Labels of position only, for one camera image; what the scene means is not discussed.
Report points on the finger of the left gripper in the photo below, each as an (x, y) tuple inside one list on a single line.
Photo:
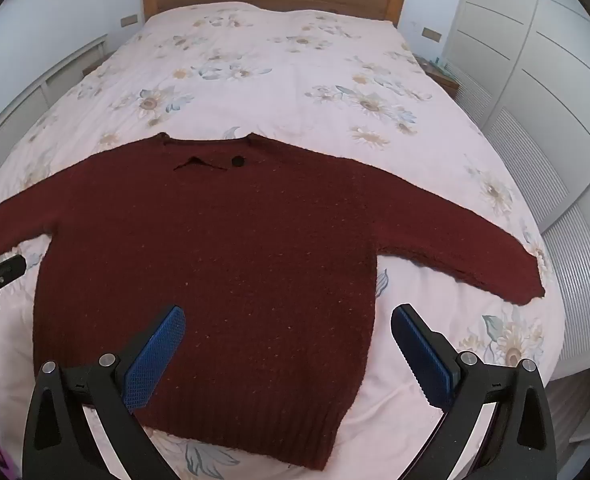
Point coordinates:
[(11, 269)]

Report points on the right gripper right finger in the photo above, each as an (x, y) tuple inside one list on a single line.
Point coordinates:
[(519, 440)]

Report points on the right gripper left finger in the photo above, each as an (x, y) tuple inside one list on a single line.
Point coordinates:
[(59, 443)]

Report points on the dark red knitted sweater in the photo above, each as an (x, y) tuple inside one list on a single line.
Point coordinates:
[(271, 252)]

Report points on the right wooden nightstand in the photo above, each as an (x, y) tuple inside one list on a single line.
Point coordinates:
[(440, 76)]

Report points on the white wardrobe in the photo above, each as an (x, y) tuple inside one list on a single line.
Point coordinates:
[(523, 68)]

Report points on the pink floral bed cover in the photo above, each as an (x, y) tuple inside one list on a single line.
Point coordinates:
[(337, 85)]

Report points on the left wall switch plate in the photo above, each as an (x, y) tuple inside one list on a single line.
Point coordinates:
[(129, 20)]

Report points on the wall switch plate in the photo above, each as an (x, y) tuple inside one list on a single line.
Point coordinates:
[(431, 34), (129, 20)]

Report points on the right wall switch plate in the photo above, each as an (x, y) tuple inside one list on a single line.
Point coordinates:
[(431, 34)]

